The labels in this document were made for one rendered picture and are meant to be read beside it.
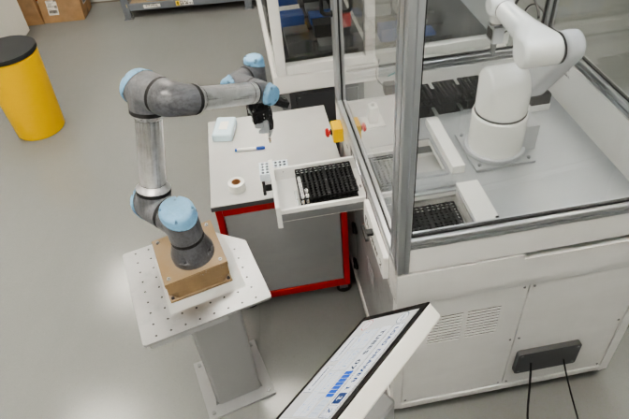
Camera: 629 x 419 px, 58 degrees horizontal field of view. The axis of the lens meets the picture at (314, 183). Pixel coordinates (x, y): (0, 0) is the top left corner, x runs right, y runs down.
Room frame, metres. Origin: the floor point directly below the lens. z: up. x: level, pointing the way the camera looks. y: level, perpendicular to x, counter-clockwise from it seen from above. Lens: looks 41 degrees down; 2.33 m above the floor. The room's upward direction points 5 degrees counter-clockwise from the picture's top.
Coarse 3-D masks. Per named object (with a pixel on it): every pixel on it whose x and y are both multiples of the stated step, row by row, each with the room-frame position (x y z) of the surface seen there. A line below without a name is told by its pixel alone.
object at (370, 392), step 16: (416, 320) 0.77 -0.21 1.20; (432, 320) 0.78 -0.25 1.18; (400, 336) 0.73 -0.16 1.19; (416, 336) 0.73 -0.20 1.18; (336, 352) 0.84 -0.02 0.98; (400, 352) 0.69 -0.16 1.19; (320, 368) 0.80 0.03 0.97; (384, 368) 0.65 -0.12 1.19; (400, 368) 0.66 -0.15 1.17; (368, 384) 0.62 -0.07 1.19; (384, 384) 0.62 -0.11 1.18; (352, 400) 0.58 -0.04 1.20; (368, 400) 0.59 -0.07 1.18; (384, 400) 0.66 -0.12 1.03; (336, 416) 0.55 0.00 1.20; (352, 416) 0.56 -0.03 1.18; (368, 416) 0.62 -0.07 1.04
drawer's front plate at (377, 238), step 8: (368, 200) 1.47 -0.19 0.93; (368, 208) 1.43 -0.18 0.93; (368, 216) 1.41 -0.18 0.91; (368, 224) 1.41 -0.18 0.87; (376, 224) 1.34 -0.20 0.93; (376, 232) 1.31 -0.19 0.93; (376, 240) 1.28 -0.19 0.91; (376, 248) 1.28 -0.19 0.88; (384, 248) 1.23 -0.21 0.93; (376, 256) 1.28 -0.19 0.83; (384, 256) 1.20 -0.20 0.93; (384, 264) 1.19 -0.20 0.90; (384, 272) 1.19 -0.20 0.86
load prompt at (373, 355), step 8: (392, 328) 0.79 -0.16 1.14; (400, 328) 0.76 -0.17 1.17; (392, 336) 0.75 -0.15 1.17; (384, 344) 0.73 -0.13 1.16; (376, 352) 0.72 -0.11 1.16; (368, 360) 0.70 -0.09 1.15; (360, 368) 0.68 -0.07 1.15; (368, 368) 0.67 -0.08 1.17; (352, 376) 0.67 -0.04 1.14; (360, 376) 0.65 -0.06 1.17; (344, 384) 0.65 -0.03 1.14; (352, 384) 0.64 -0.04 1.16; (344, 392) 0.62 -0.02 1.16; (336, 400) 0.61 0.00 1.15; (328, 408) 0.60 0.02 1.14; (336, 408) 0.58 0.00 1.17; (320, 416) 0.58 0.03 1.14; (328, 416) 0.57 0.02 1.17
